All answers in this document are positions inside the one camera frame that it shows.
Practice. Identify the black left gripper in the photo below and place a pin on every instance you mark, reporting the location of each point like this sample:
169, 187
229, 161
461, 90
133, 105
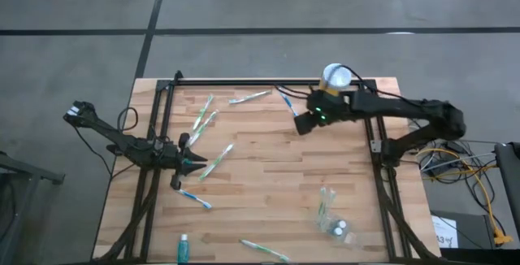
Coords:
170, 157

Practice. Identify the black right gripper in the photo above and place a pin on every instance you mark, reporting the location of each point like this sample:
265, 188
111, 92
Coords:
325, 108

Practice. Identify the blue white toothbrush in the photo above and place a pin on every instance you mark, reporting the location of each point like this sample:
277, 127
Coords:
195, 199
288, 104

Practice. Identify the clear acrylic organizer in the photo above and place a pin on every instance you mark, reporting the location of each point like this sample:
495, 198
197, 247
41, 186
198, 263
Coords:
331, 216

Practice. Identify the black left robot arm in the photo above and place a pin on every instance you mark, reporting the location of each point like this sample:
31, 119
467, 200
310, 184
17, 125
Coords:
105, 128

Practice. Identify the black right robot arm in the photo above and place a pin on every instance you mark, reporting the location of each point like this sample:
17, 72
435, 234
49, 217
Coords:
406, 108

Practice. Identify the yellow wipes canister white lid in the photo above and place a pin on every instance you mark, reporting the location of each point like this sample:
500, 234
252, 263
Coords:
337, 76

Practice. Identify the black floor tape strip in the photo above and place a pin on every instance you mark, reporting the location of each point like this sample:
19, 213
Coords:
152, 23
243, 31

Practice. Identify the black power brick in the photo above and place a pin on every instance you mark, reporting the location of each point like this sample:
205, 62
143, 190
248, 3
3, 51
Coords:
455, 147

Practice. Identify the grey metal stand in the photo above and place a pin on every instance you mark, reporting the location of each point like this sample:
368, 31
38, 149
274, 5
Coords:
32, 171

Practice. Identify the white paper sheet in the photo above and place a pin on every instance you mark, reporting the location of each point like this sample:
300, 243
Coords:
445, 228

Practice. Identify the dark grey box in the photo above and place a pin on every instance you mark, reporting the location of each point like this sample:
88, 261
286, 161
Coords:
471, 228

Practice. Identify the black cart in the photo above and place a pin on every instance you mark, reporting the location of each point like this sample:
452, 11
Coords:
510, 175

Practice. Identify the silver metal bracket plate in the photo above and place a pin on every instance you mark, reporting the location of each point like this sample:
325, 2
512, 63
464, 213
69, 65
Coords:
375, 146

